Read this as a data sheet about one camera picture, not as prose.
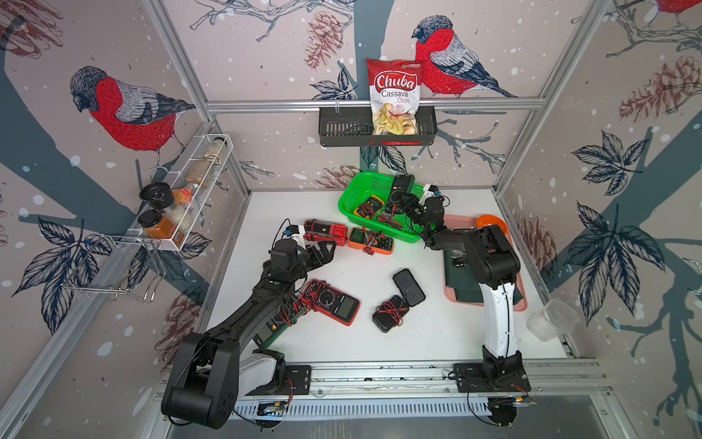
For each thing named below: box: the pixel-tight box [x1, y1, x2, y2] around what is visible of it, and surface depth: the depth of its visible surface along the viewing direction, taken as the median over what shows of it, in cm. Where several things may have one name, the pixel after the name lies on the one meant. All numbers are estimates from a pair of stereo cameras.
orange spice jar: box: [138, 209, 177, 239], surface depth 62 cm
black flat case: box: [393, 267, 426, 308], surface depth 90 cm
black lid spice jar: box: [138, 182, 174, 210], surface depth 63 cm
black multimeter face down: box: [384, 173, 415, 215], surface depth 105 cm
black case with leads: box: [372, 295, 410, 334], surface depth 83 cm
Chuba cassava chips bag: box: [366, 58, 425, 136], surface depth 85 cm
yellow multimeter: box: [352, 194, 385, 220], surface depth 112 cm
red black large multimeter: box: [292, 278, 362, 327], surface depth 87 cm
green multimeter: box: [252, 297, 307, 350], surface depth 83 cm
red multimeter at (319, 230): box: [303, 218, 349, 247], surface depth 103 cm
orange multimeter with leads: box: [348, 225, 394, 256], surface depth 102 cm
